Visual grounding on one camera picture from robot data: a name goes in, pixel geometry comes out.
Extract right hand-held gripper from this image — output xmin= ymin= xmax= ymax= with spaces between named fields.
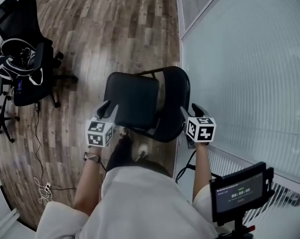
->
xmin=180 ymin=103 xmax=217 ymax=150

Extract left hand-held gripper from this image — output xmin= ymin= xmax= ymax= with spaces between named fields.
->
xmin=86 ymin=100 xmax=120 ymax=148

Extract black folding chair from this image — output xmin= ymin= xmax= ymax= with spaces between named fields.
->
xmin=103 ymin=66 xmax=192 ymax=143

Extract person's left forearm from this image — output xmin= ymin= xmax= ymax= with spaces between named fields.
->
xmin=74 ymin=145 xmax=102 ymax=216

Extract person's right forearm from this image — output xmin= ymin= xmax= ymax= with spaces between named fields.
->
xmin=192 ymin=142 xmax=213 ymax=204

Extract black padded office chair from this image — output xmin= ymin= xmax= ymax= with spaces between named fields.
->
xmin=0 ymin=0 xmax=79 ymax=109

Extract person's black trousers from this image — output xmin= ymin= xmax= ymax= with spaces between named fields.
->
xmin=105 ymin=133 xmax=172 ymax=178

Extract white shoe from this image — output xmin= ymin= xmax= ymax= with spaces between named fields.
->
xmin=136 ymin=143 xmax=150 ymax=162

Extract small black monitor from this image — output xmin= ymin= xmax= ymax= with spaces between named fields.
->
xmin=209 ymin=161 xmax=276 ymax=227

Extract person's white shirt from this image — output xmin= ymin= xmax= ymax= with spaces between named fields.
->
xmin=35 ymin=167 xmax=219 ymax=239

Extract black backpack white trim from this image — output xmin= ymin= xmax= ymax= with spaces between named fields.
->
xmin=0 ymin=37 xmax=44 ymax=87

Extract silver bracelet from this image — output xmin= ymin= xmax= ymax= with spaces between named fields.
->
xmin=83 ymin=151 xmax=102 ymax=163

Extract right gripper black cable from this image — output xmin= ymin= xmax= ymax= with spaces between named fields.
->
xmin=174 ymin=148 xmax=224 ymax=184

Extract thin black floor cable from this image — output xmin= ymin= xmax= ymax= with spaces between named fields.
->
xmin=33 ymin=103 xmax=77 ymax=192

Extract white power strip with cable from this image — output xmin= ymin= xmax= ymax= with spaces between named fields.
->
xmin=33 ymin=176 xmax=54 ymax=204

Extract black monitor mount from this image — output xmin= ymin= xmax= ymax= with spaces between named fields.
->
xmin=218 ymin=212 xmax=256 ymax=239

